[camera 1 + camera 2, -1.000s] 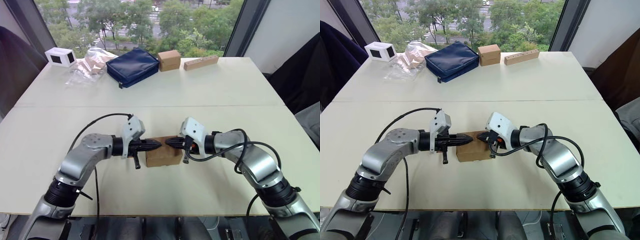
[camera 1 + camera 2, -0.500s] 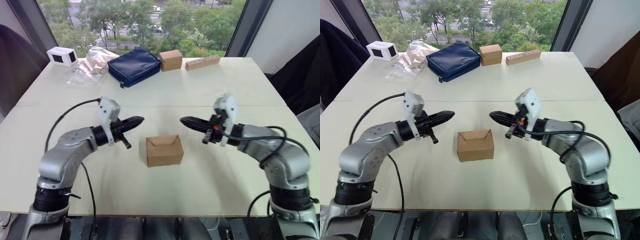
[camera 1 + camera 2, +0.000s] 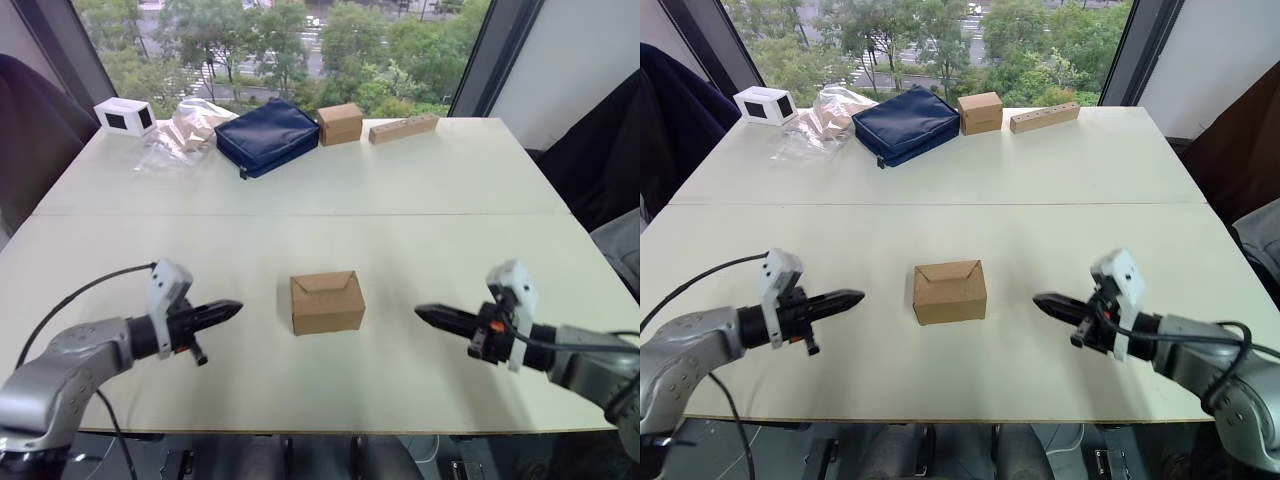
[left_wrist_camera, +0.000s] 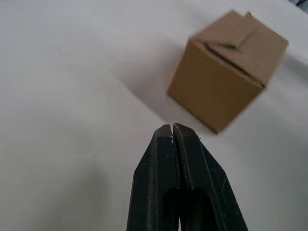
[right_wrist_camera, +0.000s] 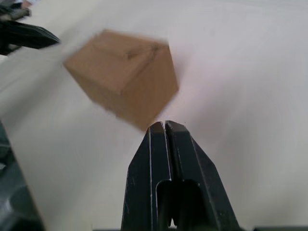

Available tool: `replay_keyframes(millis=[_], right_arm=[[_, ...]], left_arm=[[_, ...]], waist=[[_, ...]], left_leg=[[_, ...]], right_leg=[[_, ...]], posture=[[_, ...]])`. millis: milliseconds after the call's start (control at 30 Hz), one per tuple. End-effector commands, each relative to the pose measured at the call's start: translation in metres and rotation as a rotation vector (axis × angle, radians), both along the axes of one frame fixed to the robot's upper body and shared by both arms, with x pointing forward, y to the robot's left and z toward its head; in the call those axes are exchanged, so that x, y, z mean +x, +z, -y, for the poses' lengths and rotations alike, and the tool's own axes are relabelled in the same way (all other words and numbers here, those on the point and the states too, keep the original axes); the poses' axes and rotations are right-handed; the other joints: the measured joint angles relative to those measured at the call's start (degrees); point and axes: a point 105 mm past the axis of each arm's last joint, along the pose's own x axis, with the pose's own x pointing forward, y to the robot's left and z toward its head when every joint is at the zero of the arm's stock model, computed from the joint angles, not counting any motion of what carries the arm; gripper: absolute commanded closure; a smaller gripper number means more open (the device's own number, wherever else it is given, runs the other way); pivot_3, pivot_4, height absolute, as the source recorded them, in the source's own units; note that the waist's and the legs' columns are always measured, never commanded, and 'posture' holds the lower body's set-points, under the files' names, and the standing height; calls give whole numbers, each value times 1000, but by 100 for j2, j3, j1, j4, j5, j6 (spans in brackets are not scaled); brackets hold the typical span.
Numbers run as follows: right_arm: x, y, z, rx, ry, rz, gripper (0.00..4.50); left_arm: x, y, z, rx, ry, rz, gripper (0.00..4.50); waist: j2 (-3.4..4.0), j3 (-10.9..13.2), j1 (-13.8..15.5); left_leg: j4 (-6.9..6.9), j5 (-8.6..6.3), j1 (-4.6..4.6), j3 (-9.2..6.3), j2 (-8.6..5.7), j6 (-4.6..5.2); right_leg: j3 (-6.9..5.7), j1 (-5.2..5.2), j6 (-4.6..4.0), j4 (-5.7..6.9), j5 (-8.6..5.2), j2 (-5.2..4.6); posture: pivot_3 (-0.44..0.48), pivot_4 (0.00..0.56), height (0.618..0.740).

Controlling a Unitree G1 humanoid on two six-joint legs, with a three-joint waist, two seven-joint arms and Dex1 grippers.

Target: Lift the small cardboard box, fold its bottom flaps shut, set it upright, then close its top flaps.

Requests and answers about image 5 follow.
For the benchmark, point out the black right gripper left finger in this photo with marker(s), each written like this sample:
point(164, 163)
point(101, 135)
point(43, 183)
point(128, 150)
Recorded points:
point(139, 192)

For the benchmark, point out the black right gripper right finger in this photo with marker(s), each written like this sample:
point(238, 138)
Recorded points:
point(207, 192)

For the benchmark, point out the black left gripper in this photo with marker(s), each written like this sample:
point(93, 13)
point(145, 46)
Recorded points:
point(12, 13)

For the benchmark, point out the small cardboard box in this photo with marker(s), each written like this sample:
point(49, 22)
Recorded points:
point(125, 79)

